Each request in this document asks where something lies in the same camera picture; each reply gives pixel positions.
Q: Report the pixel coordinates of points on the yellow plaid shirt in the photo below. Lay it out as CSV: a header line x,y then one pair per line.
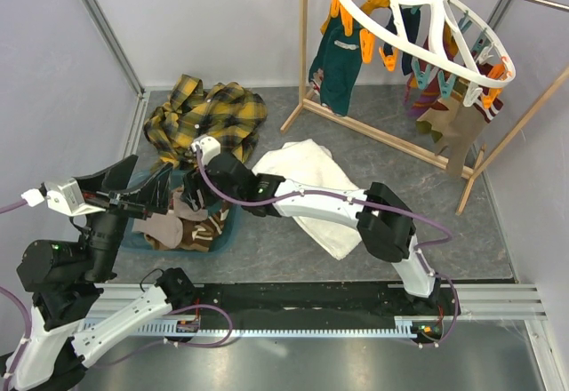
x,y
229,112

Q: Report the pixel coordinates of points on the white towel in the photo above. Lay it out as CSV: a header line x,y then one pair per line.
x,y
309,163

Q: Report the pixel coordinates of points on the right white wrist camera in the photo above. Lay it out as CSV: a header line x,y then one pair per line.
x,y
207,147

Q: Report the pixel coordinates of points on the grey sock red stripes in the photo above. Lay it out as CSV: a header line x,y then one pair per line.
x,y
183,210
166,229

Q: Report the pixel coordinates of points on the teal plastic basin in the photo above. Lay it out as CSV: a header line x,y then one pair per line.
x,y
137,242

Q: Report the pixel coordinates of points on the mustard yellow sock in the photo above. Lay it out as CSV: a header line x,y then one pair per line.
x,y
369,6

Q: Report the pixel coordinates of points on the dark teal sock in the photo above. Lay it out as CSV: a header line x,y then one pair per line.
x,y
341,66
316,70

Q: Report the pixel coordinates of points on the grey sock maroon cuff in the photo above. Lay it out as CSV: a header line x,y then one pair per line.
x,y
455,127

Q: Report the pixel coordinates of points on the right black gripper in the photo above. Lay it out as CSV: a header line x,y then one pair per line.
x,y
194,180

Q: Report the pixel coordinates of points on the wooden clothes rack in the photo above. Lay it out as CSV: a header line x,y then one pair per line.
x,y
474,92

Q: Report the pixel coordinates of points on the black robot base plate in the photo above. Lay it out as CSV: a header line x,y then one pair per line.
x,y
378,298

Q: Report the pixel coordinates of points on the maroon patterned sock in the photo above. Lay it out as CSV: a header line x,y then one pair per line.
x,y
422,77

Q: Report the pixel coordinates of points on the brown striped sock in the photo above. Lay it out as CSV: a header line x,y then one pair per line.
x,y
189,243
213,226

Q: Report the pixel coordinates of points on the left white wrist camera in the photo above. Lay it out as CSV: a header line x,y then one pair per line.
x,y
63,196

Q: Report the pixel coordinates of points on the navy blue sock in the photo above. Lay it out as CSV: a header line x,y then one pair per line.
x,y
412,20

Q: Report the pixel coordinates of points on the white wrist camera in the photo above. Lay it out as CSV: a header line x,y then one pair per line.
x,y
207,147
63,196

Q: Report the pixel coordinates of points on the grey cable duct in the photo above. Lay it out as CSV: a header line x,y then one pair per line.
x,y
170,328

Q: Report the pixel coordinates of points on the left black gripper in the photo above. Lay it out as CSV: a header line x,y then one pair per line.
x,y
154,193

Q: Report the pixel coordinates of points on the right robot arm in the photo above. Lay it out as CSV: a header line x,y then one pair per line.
x,y
384,223

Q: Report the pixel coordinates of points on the aluminium corner post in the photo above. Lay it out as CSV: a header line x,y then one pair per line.
x,y
108,35

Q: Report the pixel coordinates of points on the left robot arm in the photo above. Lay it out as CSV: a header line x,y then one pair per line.
x,y
65,277

